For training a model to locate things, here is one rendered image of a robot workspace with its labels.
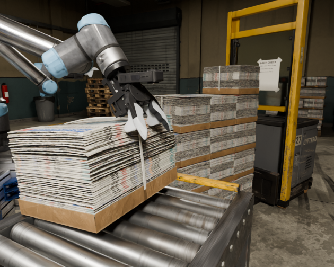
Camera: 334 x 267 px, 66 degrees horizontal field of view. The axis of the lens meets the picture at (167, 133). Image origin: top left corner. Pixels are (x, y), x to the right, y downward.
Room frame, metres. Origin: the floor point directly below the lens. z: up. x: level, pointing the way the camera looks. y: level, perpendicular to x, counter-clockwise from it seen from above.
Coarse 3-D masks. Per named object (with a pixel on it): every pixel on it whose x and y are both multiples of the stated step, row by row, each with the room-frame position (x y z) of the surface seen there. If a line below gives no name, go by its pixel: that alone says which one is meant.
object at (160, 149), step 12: (84, 120) 0.86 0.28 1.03; (96, 120) 0.82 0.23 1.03; (108, 120) 0.77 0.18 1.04; (168, 120) 0.81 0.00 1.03; (156, 132) 0.74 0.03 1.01; (168, 132) 0.80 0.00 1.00; (156, 144) 0.74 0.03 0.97; (168, 144) 0.79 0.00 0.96; (156, 156) 0.74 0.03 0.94; (168, 156) 0.79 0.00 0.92; (156, 168) 0.73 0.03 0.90; (168, 168) 0.78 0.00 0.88
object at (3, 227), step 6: (12, 216) 0.63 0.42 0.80; (18, 216) 0.63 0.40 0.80; (24, 216) 0.63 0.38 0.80; (0, 222) 0.60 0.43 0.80; (6, 222) 0.60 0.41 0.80; (12, 222) 0.60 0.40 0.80; (30, 222) 0.63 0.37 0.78; (0, 228) 0.57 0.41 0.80; (6, 228) 0.58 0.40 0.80; (0, 234) 0.56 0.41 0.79; (6, 234) 0.58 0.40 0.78
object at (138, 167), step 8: (112, 120) 0.75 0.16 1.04; (120, 120) 0.71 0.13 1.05; (136, 136) 0.67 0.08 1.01; (136, 144) 0.66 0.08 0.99; (144, 144) 0.69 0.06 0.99; (136, 152) 0.65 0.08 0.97; (144, 152) 0.69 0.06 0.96; (136, 160) 0.65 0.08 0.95; (144, 160) 0.68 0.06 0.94; (136, 168) 0.65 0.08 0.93; (136, 176) 0.65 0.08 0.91; (136, 184) 0.64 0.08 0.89
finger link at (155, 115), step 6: (144, 108) 0.69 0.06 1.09; (150, 108) 0.67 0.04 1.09; (156, 108) 0.67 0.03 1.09; (150, 114) 0.69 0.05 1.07; (156, 114) 0.67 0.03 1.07; (162, 114) 0.68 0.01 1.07; (150, 120) 0.70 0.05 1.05; (156, 120) 0.69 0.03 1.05; (162, 120) 0.67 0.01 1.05; (168, 126) 0.67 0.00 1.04
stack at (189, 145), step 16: (224, 128) 1.90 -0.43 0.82; (176, 144) 1.60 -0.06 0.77; (192, 144) 1.69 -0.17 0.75; (208, 144) 1.79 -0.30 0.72; (224, 144) 1.89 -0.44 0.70; (176, 160) 1.59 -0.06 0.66; (208, 160) 1.82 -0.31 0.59; (224, 160) 1.90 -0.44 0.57; (208, 176) 1.79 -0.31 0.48; (224, 176) 1.90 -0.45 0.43; (208, 192) 1.80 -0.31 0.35; (224, 192) 1.91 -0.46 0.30
